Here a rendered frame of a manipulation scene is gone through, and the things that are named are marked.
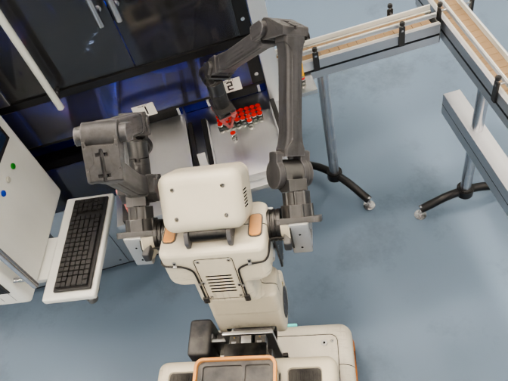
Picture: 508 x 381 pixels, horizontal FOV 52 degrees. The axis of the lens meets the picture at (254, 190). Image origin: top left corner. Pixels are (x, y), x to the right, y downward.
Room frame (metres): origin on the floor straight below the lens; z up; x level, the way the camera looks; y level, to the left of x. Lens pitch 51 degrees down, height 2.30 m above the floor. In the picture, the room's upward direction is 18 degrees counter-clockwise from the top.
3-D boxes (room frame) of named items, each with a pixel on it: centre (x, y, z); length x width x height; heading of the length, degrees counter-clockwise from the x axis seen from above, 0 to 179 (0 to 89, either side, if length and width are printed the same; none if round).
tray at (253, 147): (1.37, -0.03, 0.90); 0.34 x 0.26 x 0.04; 176
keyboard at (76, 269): (1.24, 0.66, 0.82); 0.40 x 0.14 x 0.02; 167
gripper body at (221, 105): (1.41, 0.01, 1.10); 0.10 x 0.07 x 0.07; 12
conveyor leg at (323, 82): (1.72, -0.44, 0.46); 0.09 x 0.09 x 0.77; 87
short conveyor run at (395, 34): (1.71, -0.58, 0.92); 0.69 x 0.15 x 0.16; 87
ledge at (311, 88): (1.63, -0.31, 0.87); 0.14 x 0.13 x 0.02; 177
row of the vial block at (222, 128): (1.48, -0.03, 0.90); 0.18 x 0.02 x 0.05; 86
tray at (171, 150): (1.50, 0.31, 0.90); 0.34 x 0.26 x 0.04; 177
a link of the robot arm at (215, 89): (1.42, 0.01, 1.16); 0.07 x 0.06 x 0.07; 9
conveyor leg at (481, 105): (1.37, -0.98, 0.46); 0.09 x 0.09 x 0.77; 87
